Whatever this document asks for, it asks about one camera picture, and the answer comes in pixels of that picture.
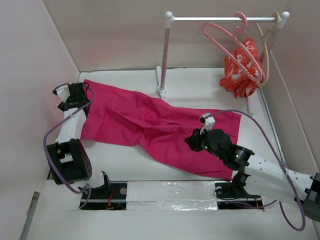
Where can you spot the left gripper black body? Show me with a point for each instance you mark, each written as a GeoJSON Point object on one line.
{"type": "Point", "coordinates": [61, 105]}

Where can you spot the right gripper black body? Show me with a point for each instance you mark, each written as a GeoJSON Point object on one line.
{"type": "Point", "coordinates": [200, 141]}

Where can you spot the pink trousers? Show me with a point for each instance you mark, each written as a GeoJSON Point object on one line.
{"type": "Point", "coordinates": [130, 118]}

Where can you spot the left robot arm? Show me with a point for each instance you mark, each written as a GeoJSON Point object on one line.
{"type": "Point", "coordinates": [66, 156]}

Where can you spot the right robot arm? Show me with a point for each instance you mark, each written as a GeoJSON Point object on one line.
{"type": "Point", "coordinates": [257, 176]}

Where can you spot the beige wooden hanger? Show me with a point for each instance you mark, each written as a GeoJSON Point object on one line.
{"type": "Point", "coordinates": [265, 54]}

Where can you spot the white clothes rack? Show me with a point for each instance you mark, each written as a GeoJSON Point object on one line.
{"type": "Point", "coordinates": [263, 22]}

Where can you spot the orange white patterned garment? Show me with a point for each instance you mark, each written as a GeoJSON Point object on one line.
{"type": "Point", "coordinates": [235, 80]}

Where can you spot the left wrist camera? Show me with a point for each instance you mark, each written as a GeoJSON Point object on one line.
{"type": "Point", "coordinates": [62, 91]}

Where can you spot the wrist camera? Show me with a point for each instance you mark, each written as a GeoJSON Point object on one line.
{"type": "Point", "coordinates": [207, 121]}
{"type": "Point", "coordinates": [62, 91]}

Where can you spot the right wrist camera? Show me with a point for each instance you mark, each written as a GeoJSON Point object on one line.
{"type": "Point", "coordinates": [207, 121]}

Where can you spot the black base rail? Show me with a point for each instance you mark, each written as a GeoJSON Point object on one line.
{"type": "Point", "coordinates": [190, 195]}

